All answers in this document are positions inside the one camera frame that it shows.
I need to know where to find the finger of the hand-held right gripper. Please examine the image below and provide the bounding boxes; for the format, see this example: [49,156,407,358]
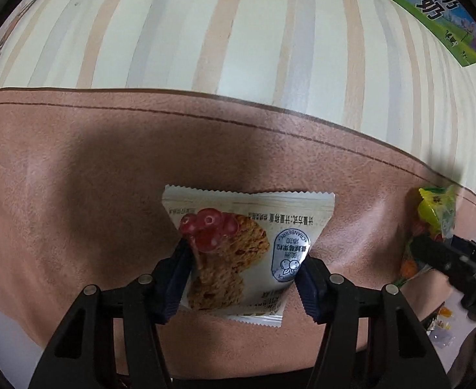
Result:
[412,235,471,280]
[451,234,476,264]

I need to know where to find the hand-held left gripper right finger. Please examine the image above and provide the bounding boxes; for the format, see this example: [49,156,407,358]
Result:
[295,253,451,389]

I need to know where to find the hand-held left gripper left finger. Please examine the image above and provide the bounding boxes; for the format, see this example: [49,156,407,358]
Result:
[27,240,194,389]

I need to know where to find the yellow green candy packet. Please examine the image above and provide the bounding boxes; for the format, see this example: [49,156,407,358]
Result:
[400,185,458,288]

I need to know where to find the white cranberry oat cookie packet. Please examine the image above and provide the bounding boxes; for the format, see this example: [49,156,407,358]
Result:
[162,185,336,328]

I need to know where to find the clear wrapped candy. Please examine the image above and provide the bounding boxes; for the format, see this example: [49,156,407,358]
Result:
[428,324,455,347]

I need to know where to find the striped pink bed sheet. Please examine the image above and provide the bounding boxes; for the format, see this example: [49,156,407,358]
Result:
[0,0,476,377]

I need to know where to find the green milk carton box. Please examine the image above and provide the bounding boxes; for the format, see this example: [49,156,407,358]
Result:
[335,0,476,67]

